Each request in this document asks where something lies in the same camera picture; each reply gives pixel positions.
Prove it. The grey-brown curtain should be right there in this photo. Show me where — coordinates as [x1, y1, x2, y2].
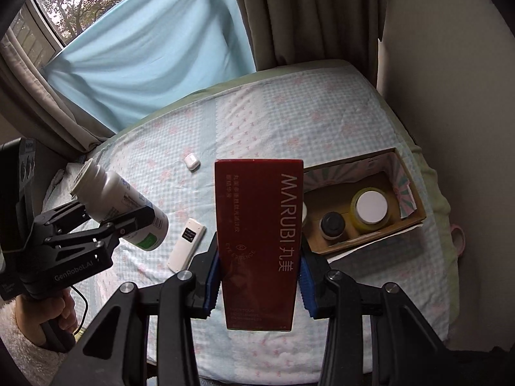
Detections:
[0, 32, 118, 156]
[227, 0, 387, 71]

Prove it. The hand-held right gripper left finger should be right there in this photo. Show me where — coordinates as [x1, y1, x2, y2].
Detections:
[66, 231, 221, 386]

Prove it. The yellow tape roll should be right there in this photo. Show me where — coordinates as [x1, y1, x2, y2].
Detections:
[349, 187, 396, 234]

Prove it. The window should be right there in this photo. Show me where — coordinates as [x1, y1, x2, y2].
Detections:
[8, 0, 182, 62]

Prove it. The light floral pillow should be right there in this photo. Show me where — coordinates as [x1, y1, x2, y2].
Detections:
[48, 161, 88, 198]

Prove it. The red carton box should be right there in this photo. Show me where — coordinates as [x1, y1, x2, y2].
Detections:
[214, 160, 304, 331]

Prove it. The small dark jar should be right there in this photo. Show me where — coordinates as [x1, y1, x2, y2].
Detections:
[320, 212, 346, 242]

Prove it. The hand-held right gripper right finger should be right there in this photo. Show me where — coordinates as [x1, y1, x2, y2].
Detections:
[298, 245, 455, 386]

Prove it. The pink object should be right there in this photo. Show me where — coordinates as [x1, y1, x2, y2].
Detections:
[451, 225, 466, 252]

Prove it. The light blue cloth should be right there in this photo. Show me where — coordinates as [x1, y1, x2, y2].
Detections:
[42, 0, 258, 133]

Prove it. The person's left forearm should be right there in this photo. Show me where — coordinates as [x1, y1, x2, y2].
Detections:
[0, 301, 57, 375]

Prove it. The white pill bottle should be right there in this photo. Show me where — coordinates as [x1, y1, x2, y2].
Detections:
[70, 160, 170, 250]

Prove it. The white remote control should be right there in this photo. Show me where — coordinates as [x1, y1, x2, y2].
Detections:
[168, 218, 207, 272]

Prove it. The grey padded headboard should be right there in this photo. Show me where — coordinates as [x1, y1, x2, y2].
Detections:
[0, 100, 79, 161]

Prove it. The cardboard box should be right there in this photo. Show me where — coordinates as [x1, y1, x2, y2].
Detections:
[300, 148, 427, 256]

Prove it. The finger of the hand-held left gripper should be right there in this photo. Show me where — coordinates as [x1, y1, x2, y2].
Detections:
[51, 206, 157, 252]
[34, 202, 92, 243]

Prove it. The person's left hand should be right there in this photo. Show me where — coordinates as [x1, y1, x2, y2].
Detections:
[16, 291, 79, 346]

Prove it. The black cable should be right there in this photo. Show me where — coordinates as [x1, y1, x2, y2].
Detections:
[71, 285, 90, 330]

